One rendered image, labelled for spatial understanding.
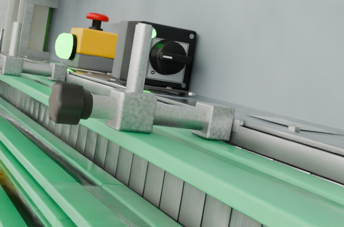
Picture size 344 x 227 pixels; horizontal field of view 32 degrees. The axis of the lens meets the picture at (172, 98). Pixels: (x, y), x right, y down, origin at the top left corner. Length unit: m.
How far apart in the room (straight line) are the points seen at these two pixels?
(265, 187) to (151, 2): 0.70
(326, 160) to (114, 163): 0.33
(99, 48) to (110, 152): 0.40
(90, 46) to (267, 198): 0.79
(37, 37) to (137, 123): 1.12
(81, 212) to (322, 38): 0.27
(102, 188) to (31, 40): 0.96
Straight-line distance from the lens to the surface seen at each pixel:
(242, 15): 0.70
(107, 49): 1.03
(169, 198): 0.51
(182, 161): 0.31
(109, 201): 0.53
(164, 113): 0.41
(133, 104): 0.40
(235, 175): 0.30
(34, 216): 0.81
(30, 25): 1.50
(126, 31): 0.79
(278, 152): 0.39
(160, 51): 0.73
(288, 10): 0.62
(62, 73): 0.85
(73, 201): 0.50
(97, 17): 1.04
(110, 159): 0.65
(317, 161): 0.36
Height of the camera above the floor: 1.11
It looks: 26 degrees down
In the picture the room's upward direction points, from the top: 82 degrees counter-clockwise
